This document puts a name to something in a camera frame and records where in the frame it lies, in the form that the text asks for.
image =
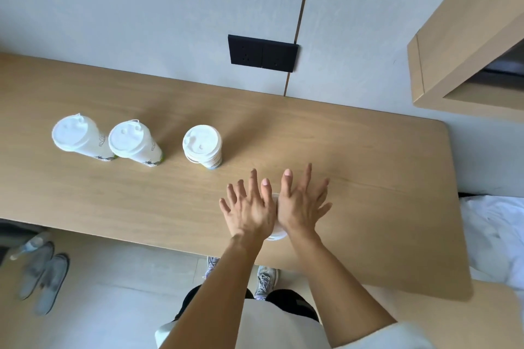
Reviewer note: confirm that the person's right hand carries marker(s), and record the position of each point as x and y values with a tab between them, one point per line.
299	209

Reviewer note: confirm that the person's left hand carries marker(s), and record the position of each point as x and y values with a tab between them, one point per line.
249	213

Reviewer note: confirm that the person's left thumb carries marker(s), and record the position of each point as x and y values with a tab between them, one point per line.
267	193

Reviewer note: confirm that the person's right thumb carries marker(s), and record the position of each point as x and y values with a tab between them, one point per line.
287	183

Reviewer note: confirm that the person's left middle finger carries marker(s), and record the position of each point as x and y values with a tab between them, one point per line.
242	190

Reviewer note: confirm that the person's right little finger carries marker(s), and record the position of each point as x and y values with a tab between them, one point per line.
326	209

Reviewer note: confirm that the person's left little finger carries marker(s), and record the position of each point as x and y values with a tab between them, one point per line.
224	206

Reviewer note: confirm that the person's right forearm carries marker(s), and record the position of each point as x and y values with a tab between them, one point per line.
339	291

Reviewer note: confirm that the person's left forearm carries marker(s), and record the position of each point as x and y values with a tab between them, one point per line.
217	291

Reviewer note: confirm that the short white lidded paper cup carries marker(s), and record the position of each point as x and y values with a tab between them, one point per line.
202	144

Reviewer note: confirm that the person's left grey sneaker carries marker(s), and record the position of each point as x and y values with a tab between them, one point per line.
211	267

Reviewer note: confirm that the person's grey sneaker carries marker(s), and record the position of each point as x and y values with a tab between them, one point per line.
211	267
266	281

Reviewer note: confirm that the person's right grey sneaker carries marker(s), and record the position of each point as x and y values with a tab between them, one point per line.
266	281

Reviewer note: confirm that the black shorts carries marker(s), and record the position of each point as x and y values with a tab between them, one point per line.
290	303

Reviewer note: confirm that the white shirt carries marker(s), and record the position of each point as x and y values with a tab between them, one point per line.
270	330

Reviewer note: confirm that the white bedding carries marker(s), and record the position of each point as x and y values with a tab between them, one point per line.
495	234

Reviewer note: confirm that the low wooden furniture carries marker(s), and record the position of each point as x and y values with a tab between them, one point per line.
470	320

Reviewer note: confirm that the clear plastic water bottle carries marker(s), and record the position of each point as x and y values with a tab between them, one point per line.
30	244

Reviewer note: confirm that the black device in shelf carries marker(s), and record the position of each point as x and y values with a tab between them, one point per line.
505	68

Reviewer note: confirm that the black wall socket panel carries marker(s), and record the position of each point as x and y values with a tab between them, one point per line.
262	53

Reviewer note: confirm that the wooden wall shelf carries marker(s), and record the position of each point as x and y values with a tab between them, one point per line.
450	42

